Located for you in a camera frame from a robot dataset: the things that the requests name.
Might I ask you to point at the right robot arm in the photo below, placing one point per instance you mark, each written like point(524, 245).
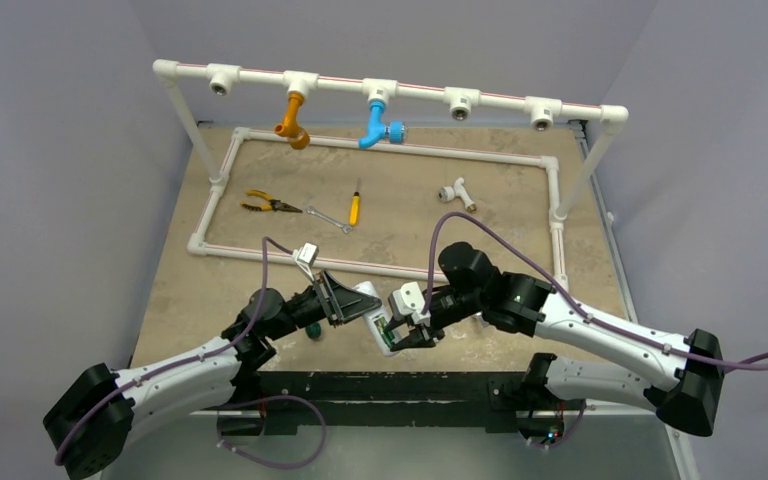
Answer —
point(677, 377)

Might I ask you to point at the orange plastic faucet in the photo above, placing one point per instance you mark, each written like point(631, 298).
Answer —
point(288, 128)

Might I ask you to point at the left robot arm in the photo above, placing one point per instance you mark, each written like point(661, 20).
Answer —
point(106, 409)

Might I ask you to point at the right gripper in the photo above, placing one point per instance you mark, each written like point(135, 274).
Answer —
point(425, 326)

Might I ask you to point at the blue plastic faucet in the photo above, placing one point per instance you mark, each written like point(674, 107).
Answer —
point(395, 132)

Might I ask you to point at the white plastic faucet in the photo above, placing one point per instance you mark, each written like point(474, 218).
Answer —
point(457, 191)

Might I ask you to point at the aluminium rail frame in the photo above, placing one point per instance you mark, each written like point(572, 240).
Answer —
point(403, 306)

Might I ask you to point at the yellow screwdriver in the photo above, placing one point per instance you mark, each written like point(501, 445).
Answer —
point(355, 205)

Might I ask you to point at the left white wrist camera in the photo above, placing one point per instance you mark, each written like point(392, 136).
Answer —
point(304, 258)

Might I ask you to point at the green AA battery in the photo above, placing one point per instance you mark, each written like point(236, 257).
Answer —
point(381, 324)

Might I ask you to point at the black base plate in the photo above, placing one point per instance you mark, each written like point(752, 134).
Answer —
point(280, 402)

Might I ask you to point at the white remote control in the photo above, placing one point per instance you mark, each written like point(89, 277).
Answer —
point(368, 288)

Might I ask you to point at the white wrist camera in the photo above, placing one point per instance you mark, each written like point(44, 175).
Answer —
point(407, 299)
point(304, 258)

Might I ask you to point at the green stubby screwdriver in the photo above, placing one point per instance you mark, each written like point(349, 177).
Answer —
point(314, 331)

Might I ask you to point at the yellow handled pliers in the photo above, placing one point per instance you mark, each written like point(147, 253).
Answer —
point(269, 203)

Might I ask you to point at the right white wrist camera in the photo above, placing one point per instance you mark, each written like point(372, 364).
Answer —
point(407, 299)

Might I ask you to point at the white PVC pipe frame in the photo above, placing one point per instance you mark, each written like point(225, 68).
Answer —
point(542, 112)

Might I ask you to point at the silver wrench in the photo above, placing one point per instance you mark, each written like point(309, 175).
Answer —
point(345, 228)

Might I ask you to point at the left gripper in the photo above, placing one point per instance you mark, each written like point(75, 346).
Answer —
point(342, 303)

